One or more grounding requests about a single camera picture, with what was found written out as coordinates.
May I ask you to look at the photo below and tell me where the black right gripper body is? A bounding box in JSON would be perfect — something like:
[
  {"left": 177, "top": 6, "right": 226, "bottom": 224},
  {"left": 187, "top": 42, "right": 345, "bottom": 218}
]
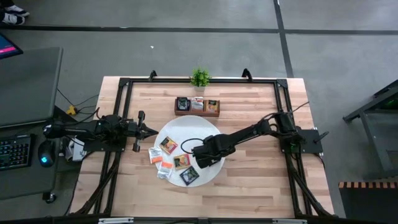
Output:
[{"left": 198, "top": 134, "right": 236, "bottom": 169}]

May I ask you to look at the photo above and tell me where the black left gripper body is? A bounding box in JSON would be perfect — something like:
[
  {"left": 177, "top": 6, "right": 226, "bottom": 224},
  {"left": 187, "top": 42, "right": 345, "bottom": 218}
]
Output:
[{"left": 126, "top": 111, "right": 146, "bottom": 153}]

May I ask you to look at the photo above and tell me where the orange fruit tea packet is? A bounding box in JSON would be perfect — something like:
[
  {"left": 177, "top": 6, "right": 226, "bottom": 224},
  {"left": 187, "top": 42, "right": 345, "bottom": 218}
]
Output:
[
  {"left": 159, "top": 136, "right": 179, "bottom": 156},
  {"left": 205, "top": 99, "right": 220, "bottom": 114},
  {"left": 173, "top": 154, "right": 192, "bottom": 170}
]

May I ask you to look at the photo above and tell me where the wooden tea organiser tray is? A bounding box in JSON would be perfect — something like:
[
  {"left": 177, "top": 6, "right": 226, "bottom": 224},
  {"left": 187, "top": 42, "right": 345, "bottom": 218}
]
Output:
[{"left": 174, "top": 96, "right": 221, "bottom": 118}]

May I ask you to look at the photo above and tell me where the white round woven placemat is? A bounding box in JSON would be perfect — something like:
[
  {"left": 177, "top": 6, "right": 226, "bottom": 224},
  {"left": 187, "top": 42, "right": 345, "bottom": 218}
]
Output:
[{"left": 154, "top": 114, "right": 226, "bottom": 188}]

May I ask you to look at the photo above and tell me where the white printed box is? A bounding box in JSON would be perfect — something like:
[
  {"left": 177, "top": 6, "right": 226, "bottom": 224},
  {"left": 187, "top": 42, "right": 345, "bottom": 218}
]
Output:
[{"left": 63, "top": 136, "right": 88, "bottom": 162}]

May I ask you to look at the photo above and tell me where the small green potted plant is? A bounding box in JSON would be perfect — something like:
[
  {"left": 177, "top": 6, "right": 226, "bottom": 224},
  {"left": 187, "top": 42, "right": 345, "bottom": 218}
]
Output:
[{"left": 189, "top": 67, "right": 212, "bottom": 93}]

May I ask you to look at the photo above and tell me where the black computer mouse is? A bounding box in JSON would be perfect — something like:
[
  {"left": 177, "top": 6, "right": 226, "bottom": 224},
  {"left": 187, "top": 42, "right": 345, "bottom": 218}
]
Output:
[{"left": 37, "top": 140, "right": 57, "bottom": 169}]

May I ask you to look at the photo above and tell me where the black caster wheel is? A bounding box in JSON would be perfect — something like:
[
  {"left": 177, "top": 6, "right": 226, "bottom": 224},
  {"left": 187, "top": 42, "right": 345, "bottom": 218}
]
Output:
[{"left": 42, "top": 192, "right": 58, "bottom": 205}]

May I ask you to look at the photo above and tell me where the large grey flat panel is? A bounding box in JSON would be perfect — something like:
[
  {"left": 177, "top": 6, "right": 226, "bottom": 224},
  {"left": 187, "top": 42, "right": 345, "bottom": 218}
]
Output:
[{"left": 0, "top": 46, "right": 64, "bottom": 128}]

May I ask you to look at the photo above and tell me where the backlit black keyboard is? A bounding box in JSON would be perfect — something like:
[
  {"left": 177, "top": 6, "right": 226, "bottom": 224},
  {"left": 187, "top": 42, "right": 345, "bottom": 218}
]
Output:
[{"left": 0, "top": 134, "right": 34, "bottom": 171}]

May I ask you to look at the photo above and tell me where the grey desk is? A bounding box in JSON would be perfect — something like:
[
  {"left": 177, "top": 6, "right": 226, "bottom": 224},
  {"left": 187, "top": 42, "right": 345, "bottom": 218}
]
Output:
[{"left": 0, "top": 105, "right": 63, "bottom": 202}]

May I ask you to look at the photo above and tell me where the dark screen with pink bar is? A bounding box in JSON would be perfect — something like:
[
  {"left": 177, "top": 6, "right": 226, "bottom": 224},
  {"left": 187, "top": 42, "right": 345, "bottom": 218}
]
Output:
[{"left": 0, "top": 33, "right": 24, "bottom": 60}]

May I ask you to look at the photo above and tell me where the black crate with orange slats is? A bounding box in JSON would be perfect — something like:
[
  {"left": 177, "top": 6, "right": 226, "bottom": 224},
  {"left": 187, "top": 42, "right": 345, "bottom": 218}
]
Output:
[{"left": 338, "top": 181, "right": 398, "bottom": 224}]

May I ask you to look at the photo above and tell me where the person's shoe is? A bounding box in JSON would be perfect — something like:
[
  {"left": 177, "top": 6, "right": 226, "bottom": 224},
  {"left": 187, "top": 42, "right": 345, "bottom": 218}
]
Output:
[
  {"left": 2, "top": 4, "right": 30, "bottom": 17},
  {"left": 1, "top": 12, "right": 25, "bottom": 26}
]

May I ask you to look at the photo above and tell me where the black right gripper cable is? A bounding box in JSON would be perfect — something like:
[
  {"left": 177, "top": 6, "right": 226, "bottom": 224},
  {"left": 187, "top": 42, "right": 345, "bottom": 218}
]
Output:
[{"left": 180, "top": 138, "right": 206, "bottom": 156}]

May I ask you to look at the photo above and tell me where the black aluminium table frame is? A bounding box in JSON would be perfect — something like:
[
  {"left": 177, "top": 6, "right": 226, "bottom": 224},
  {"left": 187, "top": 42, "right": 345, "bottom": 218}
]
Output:
[{"left": 70, "top": 68, "right": 335, "bottom": 218}]

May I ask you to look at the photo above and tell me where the black floor cable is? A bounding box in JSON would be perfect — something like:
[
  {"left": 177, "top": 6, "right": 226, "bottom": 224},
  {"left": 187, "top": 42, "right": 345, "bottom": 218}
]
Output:
[{"left": 57, "top": 88, "right": 100, "bottom": 108}]

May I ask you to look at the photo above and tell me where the silver metal bracket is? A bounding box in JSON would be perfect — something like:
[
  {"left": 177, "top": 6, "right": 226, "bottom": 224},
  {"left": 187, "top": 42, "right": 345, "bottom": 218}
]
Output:
[{"left": 98, "top": 217, "right": 134, "bottom": 224}]

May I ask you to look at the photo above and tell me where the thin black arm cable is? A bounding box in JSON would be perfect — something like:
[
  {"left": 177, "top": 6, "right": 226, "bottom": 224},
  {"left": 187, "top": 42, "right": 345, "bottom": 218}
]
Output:
[{"left": 287, "top": 101, "right": 311, "bottom": 116}]

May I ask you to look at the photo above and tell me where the black lever handle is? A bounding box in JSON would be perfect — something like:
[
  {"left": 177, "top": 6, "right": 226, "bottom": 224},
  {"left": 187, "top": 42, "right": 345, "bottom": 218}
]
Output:
[{"left": 313, "top": 131, "right": 330, "bottom": 144}]

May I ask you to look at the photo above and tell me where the black metal cart frame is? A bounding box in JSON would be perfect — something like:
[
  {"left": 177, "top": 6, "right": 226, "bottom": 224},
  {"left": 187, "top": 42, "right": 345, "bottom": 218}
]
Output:
[{"left": 342, "top": 78, "right": 398, "bottom": 180}]

